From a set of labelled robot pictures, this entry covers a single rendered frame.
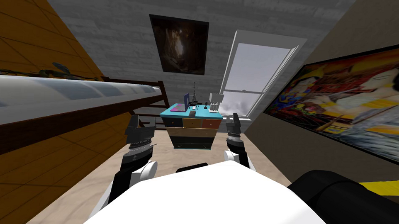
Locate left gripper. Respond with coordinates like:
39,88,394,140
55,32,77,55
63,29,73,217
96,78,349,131
124,114,158,146

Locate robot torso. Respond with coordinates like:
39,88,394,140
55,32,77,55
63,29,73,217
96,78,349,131
79,155,336,224

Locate dark framed wall picture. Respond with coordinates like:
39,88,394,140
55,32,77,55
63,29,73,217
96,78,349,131
146,14,210,76

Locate dark wood bunk bed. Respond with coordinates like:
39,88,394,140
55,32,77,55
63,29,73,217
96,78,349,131
0,60,172,167

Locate teal-topped chest of drawers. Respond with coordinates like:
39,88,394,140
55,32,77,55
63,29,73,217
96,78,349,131
158,80,225,151

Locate colourful framed wall picture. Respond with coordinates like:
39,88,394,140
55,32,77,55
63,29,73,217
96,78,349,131
261,36,399,170

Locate white framed window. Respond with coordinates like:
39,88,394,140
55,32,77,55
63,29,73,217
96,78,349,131
218,29,309,122

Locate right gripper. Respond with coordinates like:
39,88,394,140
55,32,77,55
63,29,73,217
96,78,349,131
225,112,242,139

